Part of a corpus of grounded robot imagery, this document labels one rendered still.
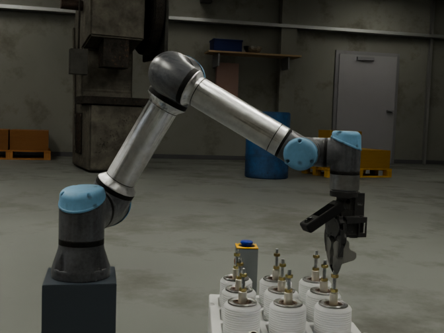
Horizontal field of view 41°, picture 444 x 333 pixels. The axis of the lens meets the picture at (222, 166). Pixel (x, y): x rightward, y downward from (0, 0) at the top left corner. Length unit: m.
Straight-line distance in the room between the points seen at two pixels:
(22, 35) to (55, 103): 1.29
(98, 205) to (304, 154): 0.54
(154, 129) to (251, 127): 0.32
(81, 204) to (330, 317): 0.69
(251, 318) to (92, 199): 0.50
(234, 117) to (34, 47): 9.80
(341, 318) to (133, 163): 0.68
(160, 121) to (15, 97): 9.55
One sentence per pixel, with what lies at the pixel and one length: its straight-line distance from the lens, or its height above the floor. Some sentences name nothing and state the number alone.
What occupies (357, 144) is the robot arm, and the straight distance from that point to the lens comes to 1.53.
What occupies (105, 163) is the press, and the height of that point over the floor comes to 0.12.
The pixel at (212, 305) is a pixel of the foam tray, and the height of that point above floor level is 0.18.
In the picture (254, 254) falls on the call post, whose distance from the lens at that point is 1.93.
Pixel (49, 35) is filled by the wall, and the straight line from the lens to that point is 11.13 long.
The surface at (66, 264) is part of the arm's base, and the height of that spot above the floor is 0.34.
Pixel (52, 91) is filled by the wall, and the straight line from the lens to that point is 11.04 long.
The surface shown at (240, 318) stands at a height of 0.23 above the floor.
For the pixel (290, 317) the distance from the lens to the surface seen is 1.55.
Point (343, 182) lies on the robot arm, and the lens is 1.52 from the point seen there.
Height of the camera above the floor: 0.71
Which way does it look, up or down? 4 degrees down
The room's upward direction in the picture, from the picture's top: 2 degrees clockwise
